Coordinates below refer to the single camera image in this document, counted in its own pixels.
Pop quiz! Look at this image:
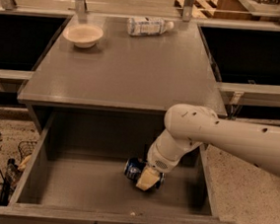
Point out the open grey top drawer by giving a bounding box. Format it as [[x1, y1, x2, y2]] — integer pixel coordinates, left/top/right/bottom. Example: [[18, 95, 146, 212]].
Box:
[[0, 112, 235, 224]]

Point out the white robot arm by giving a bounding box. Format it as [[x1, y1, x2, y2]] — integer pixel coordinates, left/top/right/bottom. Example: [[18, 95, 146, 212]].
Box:
[[136, 104, 280, 190]]

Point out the blue pepsi can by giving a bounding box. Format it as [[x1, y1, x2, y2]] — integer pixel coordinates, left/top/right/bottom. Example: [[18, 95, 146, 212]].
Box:
[[123, 157, 165, 189]]

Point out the black wire basket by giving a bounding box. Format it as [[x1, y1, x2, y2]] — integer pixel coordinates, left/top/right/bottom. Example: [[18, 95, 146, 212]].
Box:
[[18, 140, 36, 160]]

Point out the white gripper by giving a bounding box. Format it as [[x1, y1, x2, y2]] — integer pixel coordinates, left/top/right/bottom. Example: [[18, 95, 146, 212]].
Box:
[[136, 142, 180, 190]]

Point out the metal railing frame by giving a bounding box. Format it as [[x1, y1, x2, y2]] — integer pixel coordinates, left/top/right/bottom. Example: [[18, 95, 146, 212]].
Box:
[[0, 0, 280, 39]]

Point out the grey cabinet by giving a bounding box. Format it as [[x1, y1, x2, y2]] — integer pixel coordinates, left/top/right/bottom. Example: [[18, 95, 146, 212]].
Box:
[[13, 6, 237, 153]]

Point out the clear plastic water bottle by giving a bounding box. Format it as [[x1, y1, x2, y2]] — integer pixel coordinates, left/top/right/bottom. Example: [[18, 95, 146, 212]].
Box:
[[126, 17, 175, 37]]

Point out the wooden pallet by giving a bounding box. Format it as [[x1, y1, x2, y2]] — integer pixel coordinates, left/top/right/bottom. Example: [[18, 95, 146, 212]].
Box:
[[173, 0, 280, 27]]

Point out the white bowl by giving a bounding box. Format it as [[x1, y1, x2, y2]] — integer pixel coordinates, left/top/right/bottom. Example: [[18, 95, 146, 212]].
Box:
[[63, 24, 104, 48]]

